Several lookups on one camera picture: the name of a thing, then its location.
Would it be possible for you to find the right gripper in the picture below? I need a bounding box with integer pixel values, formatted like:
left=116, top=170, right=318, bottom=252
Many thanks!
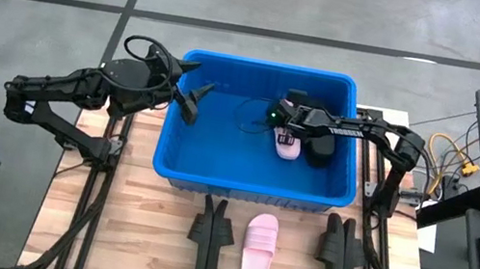
left=260, top=85, right=329, bottom=152

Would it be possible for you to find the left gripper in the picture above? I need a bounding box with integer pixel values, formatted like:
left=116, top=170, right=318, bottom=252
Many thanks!
left=134, top=43, right=222, bottom=130

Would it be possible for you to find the pink slide sandal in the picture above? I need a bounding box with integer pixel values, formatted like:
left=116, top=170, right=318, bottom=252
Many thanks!
left=238, top=209, right=283, bottom=269
left=268, top=97, right=310, bottom=163

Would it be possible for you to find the blue plastic bin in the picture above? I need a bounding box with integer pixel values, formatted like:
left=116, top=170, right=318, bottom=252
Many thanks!
left=147, top=44, right=376, bottom=221

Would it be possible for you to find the black desk leg bar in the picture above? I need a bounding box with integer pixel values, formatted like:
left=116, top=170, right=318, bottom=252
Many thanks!
left=413, top=176, right=480, bottom=239

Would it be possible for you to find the white paper sheet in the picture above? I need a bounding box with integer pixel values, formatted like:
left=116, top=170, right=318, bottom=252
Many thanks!
left=413, top=199, right=444, bottom=254

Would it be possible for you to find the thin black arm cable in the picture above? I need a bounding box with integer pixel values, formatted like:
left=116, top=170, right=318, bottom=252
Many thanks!
left=116, top=31, right=182, bottom=100
left=229, top=93, right=277, bottom=139

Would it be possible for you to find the black metal table frame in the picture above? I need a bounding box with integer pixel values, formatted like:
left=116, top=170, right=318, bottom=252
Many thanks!
left=329, top=104, right=461, bottom=269
left=17, top=54, right=145, bottom=269

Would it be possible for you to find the yellow cable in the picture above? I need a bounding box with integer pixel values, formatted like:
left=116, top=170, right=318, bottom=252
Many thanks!
left=418, top=130, right=480, bottom=204

